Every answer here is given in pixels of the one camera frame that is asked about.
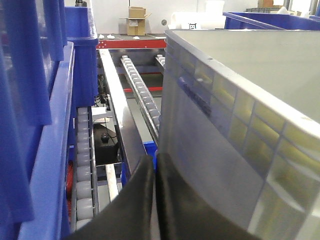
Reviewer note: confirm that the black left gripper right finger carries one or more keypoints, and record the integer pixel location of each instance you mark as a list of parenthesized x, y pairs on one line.
[(183, 214)]

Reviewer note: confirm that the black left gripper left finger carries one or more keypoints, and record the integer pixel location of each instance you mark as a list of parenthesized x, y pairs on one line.
[(128, 215)]

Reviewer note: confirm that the white translucent plastic bin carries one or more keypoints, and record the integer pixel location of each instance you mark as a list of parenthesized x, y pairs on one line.
[(240, 118)]

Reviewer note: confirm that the roller track beside bin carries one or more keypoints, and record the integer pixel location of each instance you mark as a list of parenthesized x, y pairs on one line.
[(84, 199)]

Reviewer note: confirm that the red shelf beam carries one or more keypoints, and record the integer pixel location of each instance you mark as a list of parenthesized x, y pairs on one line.
[(132, 44)]

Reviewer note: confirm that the blue plastic bin left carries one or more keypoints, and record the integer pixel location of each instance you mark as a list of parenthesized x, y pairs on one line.
[(48, 70)]

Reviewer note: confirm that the blue bin far right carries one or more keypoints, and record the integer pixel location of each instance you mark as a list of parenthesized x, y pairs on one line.
[(268, 21)]

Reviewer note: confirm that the cardboard box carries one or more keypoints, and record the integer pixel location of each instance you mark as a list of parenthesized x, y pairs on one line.
[(136, 21)]

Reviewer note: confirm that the metal shelf divider rail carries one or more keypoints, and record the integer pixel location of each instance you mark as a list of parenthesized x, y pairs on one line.
[(131, 143)]

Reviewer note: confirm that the roller track rail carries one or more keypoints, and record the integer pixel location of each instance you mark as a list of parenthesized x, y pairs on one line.
[(143, 97)]

